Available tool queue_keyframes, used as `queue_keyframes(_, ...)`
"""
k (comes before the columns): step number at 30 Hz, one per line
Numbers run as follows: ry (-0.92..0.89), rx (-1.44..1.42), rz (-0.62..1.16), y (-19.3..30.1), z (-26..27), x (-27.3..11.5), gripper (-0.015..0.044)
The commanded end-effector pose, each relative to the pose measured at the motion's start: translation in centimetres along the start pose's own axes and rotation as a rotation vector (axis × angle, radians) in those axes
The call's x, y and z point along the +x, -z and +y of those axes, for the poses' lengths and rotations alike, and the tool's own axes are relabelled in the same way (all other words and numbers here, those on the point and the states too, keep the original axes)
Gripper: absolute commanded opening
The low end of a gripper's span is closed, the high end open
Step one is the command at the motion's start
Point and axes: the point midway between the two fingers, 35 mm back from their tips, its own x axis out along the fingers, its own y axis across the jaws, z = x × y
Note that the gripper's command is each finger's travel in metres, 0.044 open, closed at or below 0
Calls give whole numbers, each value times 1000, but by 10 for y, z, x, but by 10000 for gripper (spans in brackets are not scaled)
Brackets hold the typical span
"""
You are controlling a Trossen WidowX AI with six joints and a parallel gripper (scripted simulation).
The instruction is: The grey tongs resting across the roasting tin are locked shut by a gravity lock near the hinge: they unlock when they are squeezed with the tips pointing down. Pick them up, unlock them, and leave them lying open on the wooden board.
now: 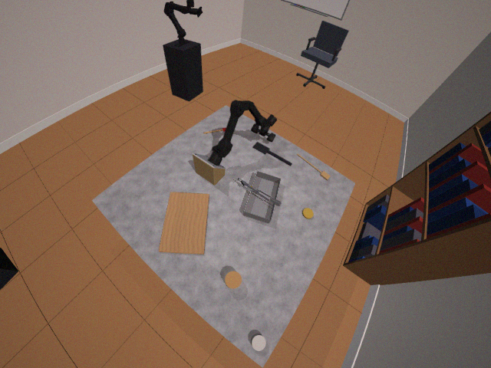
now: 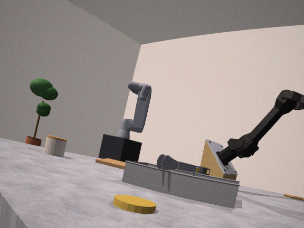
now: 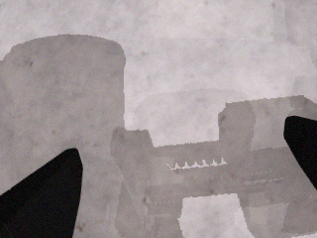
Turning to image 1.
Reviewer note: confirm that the yellow flat disc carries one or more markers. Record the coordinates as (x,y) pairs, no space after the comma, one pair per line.
(307,213)

